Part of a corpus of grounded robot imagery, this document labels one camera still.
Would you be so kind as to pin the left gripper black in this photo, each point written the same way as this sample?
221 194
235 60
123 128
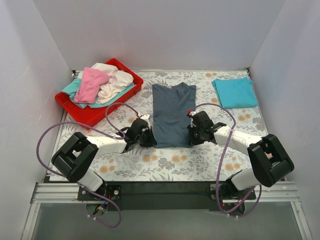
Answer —
147 138

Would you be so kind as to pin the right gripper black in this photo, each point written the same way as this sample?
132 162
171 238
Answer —
194 135

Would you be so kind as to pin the dark blue t-shirt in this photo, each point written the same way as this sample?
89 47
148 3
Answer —
170 108

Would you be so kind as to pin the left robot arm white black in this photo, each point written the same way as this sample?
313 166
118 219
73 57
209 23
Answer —
74 158

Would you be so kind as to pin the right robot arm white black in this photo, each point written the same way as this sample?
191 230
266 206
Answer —
269 160

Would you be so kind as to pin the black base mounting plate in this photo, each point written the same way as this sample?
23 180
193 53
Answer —
161 195

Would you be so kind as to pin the red plastic bin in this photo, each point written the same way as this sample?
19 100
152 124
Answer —
92 116

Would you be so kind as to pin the folded teal t-shirt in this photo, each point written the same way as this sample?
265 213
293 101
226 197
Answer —
235 93

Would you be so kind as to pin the cream white t-shirt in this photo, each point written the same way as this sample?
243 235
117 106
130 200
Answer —
119 81

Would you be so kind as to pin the pink t-shirt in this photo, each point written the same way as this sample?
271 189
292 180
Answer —
90 84

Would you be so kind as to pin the teal t-shirt in bin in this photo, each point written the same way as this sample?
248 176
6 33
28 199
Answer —
73 87

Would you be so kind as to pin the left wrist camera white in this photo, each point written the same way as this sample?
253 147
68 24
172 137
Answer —
145 117

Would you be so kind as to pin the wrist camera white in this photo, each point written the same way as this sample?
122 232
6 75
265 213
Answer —
190 115
145 117

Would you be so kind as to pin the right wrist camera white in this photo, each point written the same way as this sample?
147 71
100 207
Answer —
190 115

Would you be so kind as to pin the aluminium frame rail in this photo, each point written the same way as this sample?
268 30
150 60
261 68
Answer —
58 211

